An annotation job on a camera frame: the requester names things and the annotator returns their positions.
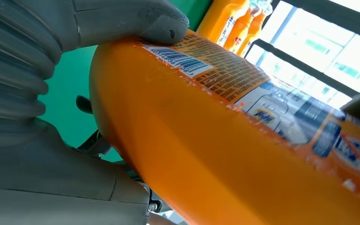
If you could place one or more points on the dark window frame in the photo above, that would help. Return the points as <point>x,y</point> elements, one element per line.
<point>307,69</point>

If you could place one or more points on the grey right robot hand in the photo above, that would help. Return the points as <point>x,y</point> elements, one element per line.
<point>43,186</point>

